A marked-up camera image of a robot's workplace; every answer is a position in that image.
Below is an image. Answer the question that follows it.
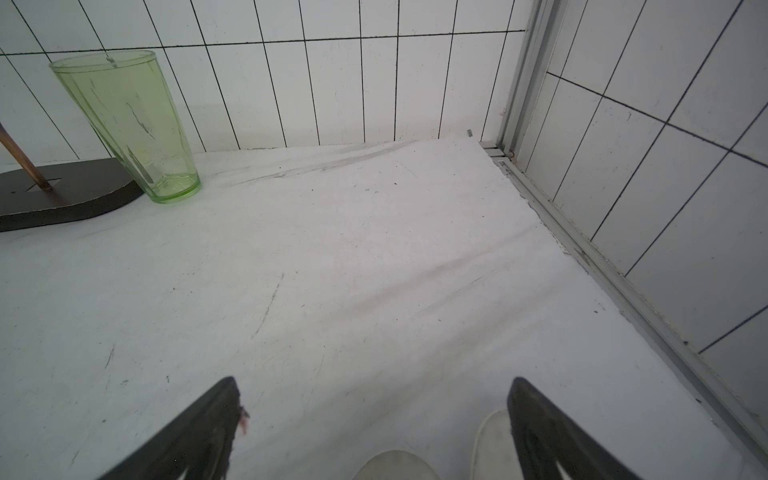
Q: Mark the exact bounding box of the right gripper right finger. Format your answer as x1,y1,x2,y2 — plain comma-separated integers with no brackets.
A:
507,377,637,479

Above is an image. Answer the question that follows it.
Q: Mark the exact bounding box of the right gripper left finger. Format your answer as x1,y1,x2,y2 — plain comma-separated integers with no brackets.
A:
102,376,249,479

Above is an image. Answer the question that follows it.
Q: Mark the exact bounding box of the white shoe insole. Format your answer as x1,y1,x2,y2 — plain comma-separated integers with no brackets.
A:
470,410,524,480
352,450,439,480

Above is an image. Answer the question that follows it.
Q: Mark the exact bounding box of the green translucent plastic cup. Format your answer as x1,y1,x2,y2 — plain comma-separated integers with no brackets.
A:
49,50,201,204

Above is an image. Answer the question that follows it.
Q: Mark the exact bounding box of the copper wire jewelry stand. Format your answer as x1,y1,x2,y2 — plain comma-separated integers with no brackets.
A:
1,129,143,232

